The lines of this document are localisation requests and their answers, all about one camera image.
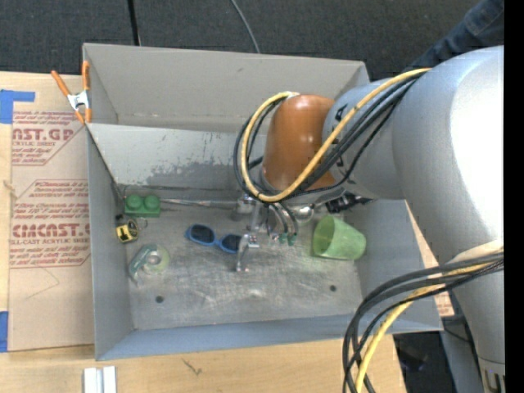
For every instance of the person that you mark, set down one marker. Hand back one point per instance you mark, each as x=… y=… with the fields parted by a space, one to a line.
x=479 y=27

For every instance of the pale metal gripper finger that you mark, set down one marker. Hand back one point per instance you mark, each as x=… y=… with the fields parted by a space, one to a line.
x=242 y=256
x=254 y=241

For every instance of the green toy brick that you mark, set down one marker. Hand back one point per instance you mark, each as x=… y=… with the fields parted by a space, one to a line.
x=142 y=206

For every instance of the blue sunglasses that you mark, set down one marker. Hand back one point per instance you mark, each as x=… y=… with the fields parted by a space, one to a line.
x=204 y=236

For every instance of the brown cardboard board red print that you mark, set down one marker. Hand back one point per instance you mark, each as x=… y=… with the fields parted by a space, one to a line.
x=49 y=301

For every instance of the grey metal bin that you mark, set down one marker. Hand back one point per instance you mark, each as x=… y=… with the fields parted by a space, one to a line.
x=245 y=293

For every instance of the black cylinder on white bracket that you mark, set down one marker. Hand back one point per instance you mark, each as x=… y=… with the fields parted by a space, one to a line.
x=337 y=204

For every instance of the green tape dispenser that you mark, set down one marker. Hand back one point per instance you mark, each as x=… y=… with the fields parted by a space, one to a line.
x=152 y=259

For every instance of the green plastic cup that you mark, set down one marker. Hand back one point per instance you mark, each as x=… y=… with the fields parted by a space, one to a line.
x=340 y=240

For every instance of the yellow and black tape measure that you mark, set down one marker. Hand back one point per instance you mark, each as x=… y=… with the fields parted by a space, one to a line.
x=127 y=231

